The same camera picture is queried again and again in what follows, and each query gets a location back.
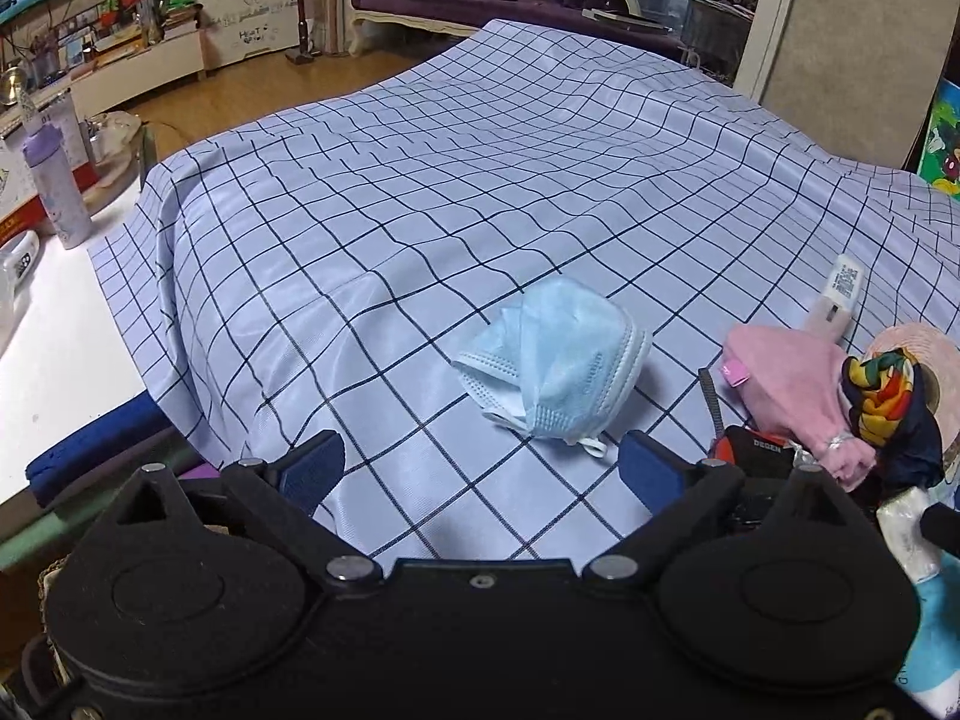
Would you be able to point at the white drawer cabinet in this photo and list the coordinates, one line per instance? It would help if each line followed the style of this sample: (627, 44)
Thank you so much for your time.
(240, 7)

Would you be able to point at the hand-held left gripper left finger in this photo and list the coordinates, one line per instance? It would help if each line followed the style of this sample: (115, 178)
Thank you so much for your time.
(315, 469)

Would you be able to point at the white tissue pack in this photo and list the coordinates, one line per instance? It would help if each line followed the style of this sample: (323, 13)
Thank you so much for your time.
(904, 532)

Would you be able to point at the stick vacuum cleaner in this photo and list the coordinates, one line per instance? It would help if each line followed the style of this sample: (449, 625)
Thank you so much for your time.
(304, 15)

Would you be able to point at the multicoloured scarf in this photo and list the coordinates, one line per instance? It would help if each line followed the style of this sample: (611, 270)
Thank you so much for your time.
(889, 390)

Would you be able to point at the white charger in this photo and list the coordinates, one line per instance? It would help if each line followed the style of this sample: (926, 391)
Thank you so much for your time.
(841, 285)

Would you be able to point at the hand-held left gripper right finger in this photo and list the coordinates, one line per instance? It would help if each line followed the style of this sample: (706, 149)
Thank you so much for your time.
(645, 469)

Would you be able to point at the purple water bottle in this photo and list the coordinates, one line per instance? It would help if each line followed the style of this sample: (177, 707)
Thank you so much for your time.
(56, 195)

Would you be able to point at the cartoon poster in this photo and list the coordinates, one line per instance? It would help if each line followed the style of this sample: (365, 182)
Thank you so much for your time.
(943, 142)

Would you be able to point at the books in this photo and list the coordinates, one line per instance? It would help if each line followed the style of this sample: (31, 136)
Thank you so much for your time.
(622, 17)

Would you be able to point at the blue face mask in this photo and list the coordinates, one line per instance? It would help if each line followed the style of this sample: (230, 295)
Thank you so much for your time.
(555, 360)

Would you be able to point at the pink knit cloth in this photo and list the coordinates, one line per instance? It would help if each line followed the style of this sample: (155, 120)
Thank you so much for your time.
(787, 375)

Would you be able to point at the checkered light blue bedsheet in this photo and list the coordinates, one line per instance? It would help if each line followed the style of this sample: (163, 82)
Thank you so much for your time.
(450, 165)

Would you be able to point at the clear plastic bag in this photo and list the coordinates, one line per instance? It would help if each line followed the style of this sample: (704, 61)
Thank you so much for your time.
(112, 139)

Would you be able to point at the blue and white packet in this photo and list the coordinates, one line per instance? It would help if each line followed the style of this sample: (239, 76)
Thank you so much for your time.
(937, 630)

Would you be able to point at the dark blue cloth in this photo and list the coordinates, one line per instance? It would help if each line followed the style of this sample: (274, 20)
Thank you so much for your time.
(90, 454)

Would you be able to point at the black and orange radio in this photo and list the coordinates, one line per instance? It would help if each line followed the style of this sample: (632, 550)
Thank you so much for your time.
(757, 450)

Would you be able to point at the white low cabinet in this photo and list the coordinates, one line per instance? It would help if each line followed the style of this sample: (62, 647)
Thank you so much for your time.
(135, 71)

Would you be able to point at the white device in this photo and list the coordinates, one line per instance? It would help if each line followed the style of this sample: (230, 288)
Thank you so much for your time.
(19, 259)

